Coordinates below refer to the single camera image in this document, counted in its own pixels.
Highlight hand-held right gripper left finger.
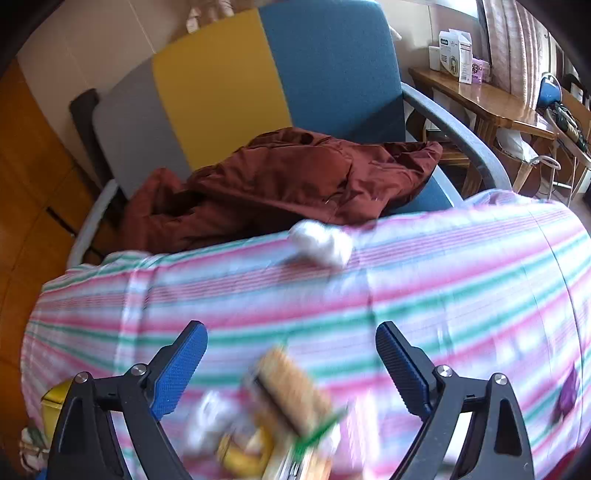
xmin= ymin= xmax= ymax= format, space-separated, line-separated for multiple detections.
xmin=48 ymin=320 xmax=208 ymax=480

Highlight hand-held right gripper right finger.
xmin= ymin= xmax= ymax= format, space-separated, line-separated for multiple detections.
xmin=375 ymin=321 xmax=536 ymax=480

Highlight rice cracker snack packet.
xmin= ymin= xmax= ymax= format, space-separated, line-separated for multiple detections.
xmin=242 ymin=346 xmax=349 ymax=439

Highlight white fluffy pouch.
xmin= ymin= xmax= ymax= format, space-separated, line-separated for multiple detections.
xmin=185 ymin=390 xmax=241 ymax=457
xmin=288 ymin=220 xmax=354 ymax=268

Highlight striped tablecloth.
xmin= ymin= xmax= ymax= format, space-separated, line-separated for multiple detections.
xmin=21 ymin=189 xmax=591 ymax=480

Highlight yellow box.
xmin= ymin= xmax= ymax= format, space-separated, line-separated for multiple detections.
xmin=41 ymin=381 xmax=75 ymax=418

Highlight floral cloth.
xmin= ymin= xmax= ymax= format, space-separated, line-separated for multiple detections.
xmin=18 ymin=427 xmax=51 ymax=476

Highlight purple clip item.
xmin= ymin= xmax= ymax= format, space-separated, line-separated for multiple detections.
xmin=554 ymin=362 xmax=581 ymax=416

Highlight maroon jacket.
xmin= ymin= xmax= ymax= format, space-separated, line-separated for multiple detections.
xmin=121 ymin=129 xmax=444 ymax=254

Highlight white plastic bag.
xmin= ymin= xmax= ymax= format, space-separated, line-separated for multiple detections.
xmin=494 ymin=127 xmax=539 ymax=162

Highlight wooden wardrobe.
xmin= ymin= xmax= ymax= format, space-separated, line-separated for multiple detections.
xmin=0 ymin=58 xmax=121 ymax=462

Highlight wooden side table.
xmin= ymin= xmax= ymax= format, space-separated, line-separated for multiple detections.
xmin=409 ymin=67 xmax=559 ymax=195

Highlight grey yellow blue chair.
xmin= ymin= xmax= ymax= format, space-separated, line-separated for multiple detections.
xmin=68 ymin=0 xmax=513 ymax=268

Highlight tall white carton box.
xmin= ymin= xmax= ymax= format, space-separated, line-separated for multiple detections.
xmin=438 ymin=28 xmax=474 ymax=84

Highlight pink striped curtain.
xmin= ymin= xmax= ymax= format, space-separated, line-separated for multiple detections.
xmin=478 ymin=0 xmax=555 ymax=107

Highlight pink patterned curtain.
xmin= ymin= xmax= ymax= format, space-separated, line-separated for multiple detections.
xmin=187 ymin=0 xmax=241 ymax=21

